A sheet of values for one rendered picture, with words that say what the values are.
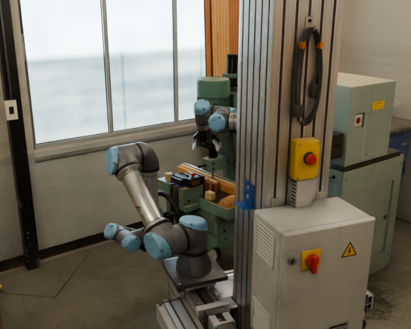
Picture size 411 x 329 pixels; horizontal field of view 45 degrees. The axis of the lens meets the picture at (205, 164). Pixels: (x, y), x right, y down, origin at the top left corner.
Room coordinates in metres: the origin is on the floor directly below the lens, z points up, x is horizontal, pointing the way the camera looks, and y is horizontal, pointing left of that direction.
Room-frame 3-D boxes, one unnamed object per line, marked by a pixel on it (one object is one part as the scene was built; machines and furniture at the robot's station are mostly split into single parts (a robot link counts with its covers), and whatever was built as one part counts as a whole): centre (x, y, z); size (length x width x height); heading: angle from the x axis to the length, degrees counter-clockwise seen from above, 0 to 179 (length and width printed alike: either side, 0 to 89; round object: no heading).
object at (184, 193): (2.48, 0.11, 0.92); 0.15 x 0.13 x 0.09; 41
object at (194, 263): (1.85, 0.05, 0.87); 0.15 x 0.15 x 0.10
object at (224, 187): (2.59, -0.06, 0.92); 0.67 x 0.02 x 0.04; 41
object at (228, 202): (2.37, -0.14, 0.92); 0.14 x 0.09 x 0.04; 131
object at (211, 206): (2.54, 0.04, 0.87); 0.61 x 0.30 x 0.06; 41
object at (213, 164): (2.62, -0.06, 1.03); 0.14 x 0.07 x 0.09; 131
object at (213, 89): (2.61, -0.04, 1.35); 0.18 x 0.18 x 0.31
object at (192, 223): (1.85, 0.05, 0.98); 0.13 x 0.12 x 0.14; 128
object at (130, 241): (2.04, 0.34, 0.86); 0.11 x 0.11 x 0.08; 38
